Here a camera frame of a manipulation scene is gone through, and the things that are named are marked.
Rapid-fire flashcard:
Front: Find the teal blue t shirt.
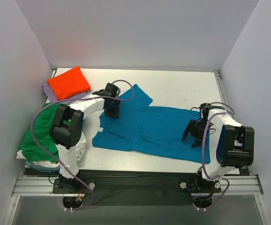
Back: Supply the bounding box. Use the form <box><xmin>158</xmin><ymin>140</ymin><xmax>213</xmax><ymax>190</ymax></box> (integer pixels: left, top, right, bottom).
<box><xmin>92</xmin><ymin>84</ymin><xmax>210</xmax><ymax>164</ymax></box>

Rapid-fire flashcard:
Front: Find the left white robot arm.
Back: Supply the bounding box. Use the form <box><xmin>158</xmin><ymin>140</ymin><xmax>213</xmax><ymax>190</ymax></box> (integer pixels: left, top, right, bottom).
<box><xmin>49</xmin><ymin>83</ymin><xmax>120</xmax><ymax>193</ymax></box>

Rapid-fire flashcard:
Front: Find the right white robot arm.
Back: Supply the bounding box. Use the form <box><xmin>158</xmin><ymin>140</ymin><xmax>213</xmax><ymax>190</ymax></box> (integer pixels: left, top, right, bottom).
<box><xmin>182</xmin><ymin>102</ymin><xmax>255</xmax><ymax>191</ymax></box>

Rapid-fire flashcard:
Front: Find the folded orange t shirt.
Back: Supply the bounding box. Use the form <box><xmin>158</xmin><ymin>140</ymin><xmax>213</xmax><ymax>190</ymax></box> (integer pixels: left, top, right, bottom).
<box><xmin>47</xmin><ymin>67</ymin><xmax>91</xmax><ymax>100</ymax></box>

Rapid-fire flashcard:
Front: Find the folded lavender t shirt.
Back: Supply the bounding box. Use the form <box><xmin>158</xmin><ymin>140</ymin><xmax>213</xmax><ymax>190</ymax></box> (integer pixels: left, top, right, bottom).
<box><xmin>42</xmin><ymin>83</ymin><xmax>91</xmax><ymax>104</ymax></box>

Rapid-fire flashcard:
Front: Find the green t shirt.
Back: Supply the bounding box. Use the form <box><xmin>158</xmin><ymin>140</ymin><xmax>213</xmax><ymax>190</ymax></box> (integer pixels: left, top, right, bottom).
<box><xmin>19</xmin><ymin>103</ymin><xmax>60</xmax><ymax>159</ymax></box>

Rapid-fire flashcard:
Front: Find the light blue t shirt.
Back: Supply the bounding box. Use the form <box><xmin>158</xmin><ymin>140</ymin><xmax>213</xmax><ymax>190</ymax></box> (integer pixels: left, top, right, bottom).
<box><xmin>24</xmin><ymin>160</ymin><xmax>60</xmax><ymax>173</ymax></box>

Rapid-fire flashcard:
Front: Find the white t shirt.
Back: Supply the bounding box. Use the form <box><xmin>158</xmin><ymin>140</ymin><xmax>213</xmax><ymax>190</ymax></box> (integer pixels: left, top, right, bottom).
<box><xmin>16</xmin><ymin>138</ymin><xmax>88</xmax><ymax>168</ymax></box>

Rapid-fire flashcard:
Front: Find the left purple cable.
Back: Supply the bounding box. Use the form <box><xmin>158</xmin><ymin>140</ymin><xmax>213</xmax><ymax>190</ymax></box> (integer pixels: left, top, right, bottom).
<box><xmin>31</xmin><ymin>79</ymin><xmax>136</xmax><ymax>210</ymax></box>

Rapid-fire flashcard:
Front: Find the aluminium front frame rail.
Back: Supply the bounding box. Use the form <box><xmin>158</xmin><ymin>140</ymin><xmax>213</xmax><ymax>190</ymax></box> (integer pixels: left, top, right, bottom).
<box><xmin>12</xmin><ymin>176</ymin><xmax>263</xmax><ymax>196</ymax></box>

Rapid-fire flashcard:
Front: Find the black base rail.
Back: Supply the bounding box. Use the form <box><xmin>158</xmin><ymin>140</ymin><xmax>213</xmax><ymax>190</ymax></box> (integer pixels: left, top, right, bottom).
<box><xmin>24</xmin><ymin>168</ymin><xmax>223</xmax><ymax>207</ymax></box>

